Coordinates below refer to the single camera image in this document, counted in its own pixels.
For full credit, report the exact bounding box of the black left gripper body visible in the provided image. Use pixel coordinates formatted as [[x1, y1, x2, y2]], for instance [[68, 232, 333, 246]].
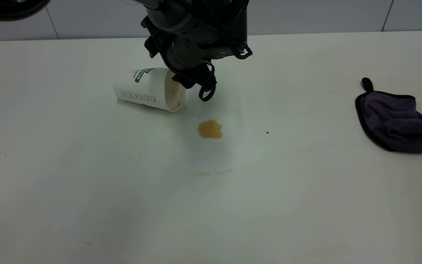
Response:
[[141, 16, 252, 79]]

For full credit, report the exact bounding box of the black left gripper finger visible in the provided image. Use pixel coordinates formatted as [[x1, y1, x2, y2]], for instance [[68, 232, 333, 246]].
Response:
[[174, 72, 197, 89]]

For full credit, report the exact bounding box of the white paper coffee cup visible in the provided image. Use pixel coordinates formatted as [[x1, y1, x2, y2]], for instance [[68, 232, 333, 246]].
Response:
[[113, 67, 186, 113]]

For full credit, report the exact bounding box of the purple cloth with black trim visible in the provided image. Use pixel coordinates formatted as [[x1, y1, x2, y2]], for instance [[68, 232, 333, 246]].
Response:
[[355, 77, 422, 154]]

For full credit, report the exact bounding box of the brown coffee spill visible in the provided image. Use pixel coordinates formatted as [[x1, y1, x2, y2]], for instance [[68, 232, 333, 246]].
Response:
[[197, 120, 223, 139]]

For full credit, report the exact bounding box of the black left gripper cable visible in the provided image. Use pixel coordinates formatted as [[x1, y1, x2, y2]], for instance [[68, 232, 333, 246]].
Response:
[[199, 62, 218, 102]]

